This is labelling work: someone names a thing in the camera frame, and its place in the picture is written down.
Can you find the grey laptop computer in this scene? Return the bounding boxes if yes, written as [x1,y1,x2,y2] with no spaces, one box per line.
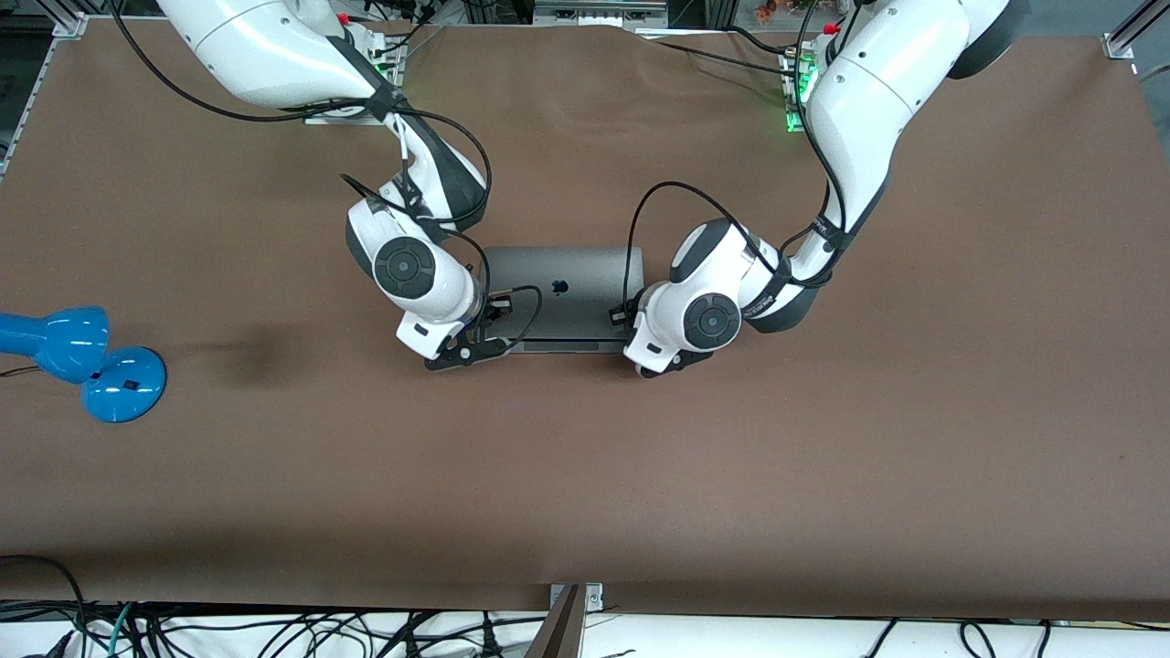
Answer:
[480,245,645,355]

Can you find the brown table cover sheet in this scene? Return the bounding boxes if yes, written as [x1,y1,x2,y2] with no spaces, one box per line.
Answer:
[0,16,1170,622]

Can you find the dark metal support bar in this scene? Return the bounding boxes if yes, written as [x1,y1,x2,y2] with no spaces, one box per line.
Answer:
[524,585,587,658]

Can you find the grey power strip box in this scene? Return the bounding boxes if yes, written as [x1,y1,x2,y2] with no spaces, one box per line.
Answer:
[534,0,669,29]

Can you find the blue desk lamp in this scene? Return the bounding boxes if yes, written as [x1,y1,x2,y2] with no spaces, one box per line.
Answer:
[0,306,168,424]

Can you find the orange plastic object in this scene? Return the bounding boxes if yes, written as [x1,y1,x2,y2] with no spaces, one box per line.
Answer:
[753,0,825,25]

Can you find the black right camera mount bracket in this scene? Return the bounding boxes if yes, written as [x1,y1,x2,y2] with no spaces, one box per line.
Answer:
[425,335,514,372]

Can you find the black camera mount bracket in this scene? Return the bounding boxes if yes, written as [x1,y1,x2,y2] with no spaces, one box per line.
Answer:
[637,349,717,380]
[425,335,514,372]

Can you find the black left camera mount bracket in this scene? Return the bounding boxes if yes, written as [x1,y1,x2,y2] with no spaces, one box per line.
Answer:
[637,349,717,380]

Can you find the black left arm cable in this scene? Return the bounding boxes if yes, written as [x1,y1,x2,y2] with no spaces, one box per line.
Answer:
[624,0,865,319]

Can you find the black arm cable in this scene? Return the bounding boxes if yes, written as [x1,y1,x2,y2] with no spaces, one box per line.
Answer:
[624,0,865,319]
[105,0,546,354]

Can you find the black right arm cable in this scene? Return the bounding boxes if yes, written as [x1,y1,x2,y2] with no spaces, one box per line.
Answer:
[105,0,546,354]

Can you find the small metal table bracket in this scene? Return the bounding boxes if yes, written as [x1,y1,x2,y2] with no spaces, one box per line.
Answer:
[548,582,605,614]

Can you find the long black table cable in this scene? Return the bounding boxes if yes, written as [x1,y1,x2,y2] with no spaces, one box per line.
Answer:
[651,38,805,80]

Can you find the black base connector cables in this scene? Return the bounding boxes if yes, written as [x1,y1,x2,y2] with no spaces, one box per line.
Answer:
[361,0,449,58]

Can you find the short black table cable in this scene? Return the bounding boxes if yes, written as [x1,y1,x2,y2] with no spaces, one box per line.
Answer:
[725,26,792,58]

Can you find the black metal frame post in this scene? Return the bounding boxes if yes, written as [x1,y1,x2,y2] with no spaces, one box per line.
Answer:
[670,0,738,28]

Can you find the teal floor cable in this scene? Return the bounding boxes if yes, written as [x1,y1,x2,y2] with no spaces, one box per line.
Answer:
[107,600,139,658]

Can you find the black looped floor cable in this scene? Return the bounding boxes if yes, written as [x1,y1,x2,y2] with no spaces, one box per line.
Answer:
[0,554,90,658]

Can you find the aluminium table frame profile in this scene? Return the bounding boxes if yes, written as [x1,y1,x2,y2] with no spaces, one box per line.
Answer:
[1102,0,1170,61]
[0,13,89,176]

